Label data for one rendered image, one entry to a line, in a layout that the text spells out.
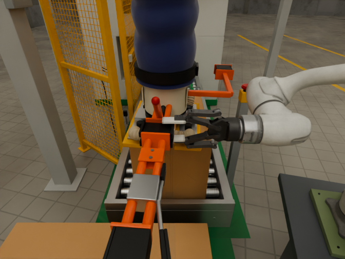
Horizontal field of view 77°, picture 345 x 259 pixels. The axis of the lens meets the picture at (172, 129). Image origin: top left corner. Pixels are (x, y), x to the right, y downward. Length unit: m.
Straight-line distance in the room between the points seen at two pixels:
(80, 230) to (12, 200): 1.26
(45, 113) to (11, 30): 0.57
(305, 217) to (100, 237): 0.95
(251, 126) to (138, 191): 0.37
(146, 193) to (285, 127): 0.43
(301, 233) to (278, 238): 0.91
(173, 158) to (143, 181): 0.61
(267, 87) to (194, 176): 0.61
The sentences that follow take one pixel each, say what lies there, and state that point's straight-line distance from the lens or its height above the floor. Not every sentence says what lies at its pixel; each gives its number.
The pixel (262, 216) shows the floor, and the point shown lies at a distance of 2.06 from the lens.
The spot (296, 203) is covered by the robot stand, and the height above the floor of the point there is 0.75.
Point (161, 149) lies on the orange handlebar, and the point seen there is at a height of 1.21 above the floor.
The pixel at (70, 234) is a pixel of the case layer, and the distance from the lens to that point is 1.30.
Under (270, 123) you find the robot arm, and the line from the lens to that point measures 0.69.
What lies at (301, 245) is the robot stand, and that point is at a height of 0.75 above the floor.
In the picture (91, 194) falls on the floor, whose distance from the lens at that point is 2.19.
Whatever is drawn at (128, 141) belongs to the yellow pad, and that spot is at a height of 1.10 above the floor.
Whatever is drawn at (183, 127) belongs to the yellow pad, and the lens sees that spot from 0.87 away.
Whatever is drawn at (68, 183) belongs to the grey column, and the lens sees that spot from 2.32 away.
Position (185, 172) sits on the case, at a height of 0.76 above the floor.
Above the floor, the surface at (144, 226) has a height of 1.22.
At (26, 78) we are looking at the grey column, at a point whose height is 1.05.
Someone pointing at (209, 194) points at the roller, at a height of 0.53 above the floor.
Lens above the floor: 1.57
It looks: 33 degrees down
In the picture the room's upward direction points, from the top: straight up
